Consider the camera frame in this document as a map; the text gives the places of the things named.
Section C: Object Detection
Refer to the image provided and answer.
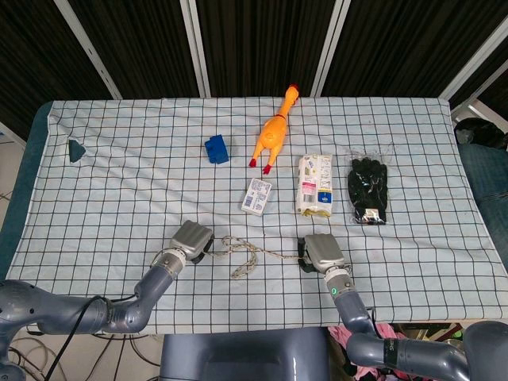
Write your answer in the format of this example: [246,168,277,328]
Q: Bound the small white blue carton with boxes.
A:
[241,178,274,217]

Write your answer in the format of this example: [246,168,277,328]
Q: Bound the black gloves in clear bag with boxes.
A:
[347,152,392,226]

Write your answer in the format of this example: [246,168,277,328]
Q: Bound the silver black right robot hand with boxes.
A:
[297,233,346,275]

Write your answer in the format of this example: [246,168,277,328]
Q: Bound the beige braided rope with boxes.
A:
[206,236,314,279]

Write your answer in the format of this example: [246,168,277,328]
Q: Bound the blue denim cushion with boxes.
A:
[456,141,508,255]

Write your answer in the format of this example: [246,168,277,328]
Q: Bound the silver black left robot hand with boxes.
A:
[170,220,216,264]

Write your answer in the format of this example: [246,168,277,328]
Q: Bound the grey robot torso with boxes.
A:
[160,327,331,381]

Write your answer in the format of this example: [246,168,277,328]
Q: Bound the pink cloth pile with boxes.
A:
[328,322,410,381]

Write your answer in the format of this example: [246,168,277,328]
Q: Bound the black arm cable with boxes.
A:
[46,294,140,381]

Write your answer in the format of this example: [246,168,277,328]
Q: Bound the white yellow food package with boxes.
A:
[294,154,333,218]

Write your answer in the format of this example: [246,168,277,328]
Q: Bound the white black checked tablecloth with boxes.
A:
[6,96,508,330]

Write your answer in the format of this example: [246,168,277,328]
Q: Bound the black bag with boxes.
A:
[453,117,508,151]

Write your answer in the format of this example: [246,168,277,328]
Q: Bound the white partition frame post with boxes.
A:
[438,17,508,101]
[311,0,352,98]
[180,0,212,98]
[53,0,122,100]

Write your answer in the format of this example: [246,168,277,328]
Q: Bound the orange rubber chicken toy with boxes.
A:
[248,83,300,175]

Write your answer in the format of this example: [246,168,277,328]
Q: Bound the blue padded table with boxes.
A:
[0,100,87,281]

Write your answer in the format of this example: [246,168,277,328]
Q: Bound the white floor cables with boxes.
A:
[0,323,71,381]

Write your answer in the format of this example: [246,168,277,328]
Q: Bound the blue plastic building block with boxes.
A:
[204,134,232,164]

